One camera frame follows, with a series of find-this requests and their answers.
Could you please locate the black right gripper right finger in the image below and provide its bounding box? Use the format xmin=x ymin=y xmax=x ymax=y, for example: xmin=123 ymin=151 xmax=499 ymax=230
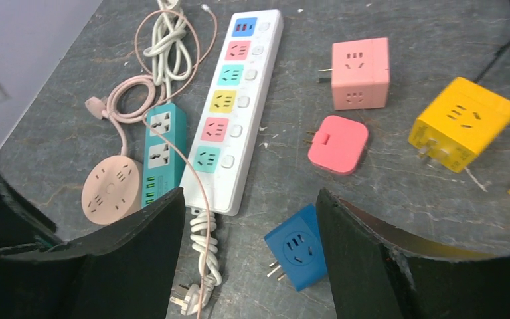
xmin=316 ymin=189 xmax=510 ymax=318

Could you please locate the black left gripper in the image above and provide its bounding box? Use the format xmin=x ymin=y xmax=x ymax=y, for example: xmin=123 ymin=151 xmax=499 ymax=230
xmin=0 ymin=174 xmax=63 ymax=253

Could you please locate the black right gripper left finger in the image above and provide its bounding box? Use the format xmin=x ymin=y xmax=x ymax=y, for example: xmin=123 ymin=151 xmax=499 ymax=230
xmin=0 ymin=188 xmax=185 ymax=318

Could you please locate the round pink socket hub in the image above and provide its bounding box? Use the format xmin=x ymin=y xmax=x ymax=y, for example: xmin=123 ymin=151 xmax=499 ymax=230
xmin=81 ymin=155 xmax=143 ymax=225

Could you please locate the dark blue cube socket adapter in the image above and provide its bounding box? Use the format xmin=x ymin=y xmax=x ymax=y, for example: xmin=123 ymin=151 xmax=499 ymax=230
xmin=264 ymin=204 xmax=327 ymax=291

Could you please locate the white long power strip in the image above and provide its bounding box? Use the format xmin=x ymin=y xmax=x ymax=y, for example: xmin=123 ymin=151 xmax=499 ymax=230
xmin=180 ymin=9 xmax=284 ymax=216

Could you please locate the pink plug adapter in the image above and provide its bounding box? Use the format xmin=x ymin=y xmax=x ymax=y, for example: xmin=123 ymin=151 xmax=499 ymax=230
xmin=304 ymin=115 xmax=369 ymax=176

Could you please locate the teal power strip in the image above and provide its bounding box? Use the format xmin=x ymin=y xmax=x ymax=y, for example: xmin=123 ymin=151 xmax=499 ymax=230
xmin=141 ymin=103 xmax=187 ymax=207

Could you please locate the yellow cube socket adapter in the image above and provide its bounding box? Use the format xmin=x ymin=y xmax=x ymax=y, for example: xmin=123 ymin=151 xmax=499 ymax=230
xmin=408 ymin=77 xmax=510 ymax=173

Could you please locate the pink cube socket adapter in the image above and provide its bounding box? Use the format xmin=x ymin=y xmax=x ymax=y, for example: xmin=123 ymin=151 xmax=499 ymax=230
xmin=329 ymin=37 xmax=390 ymax=111

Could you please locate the white coiled power cord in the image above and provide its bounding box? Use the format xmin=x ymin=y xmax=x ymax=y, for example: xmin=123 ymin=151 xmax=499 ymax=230
xmin=169 ymin=210 xmax=223 ymax=317

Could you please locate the thick pink hub cable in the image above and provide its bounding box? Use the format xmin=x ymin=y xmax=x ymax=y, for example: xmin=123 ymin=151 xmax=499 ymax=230
xmin=84 ymin=74 xmax=168 ymax=157

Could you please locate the white loose cable bundle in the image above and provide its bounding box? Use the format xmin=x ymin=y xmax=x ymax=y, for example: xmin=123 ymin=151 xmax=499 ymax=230
xmin=143 ymin=0 xmax=193 ymax=104

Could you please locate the thin pink charger cable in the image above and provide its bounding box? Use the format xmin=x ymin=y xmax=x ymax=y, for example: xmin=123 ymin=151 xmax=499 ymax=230
xmin=133 ymin=4 xmax=219 ymax=319

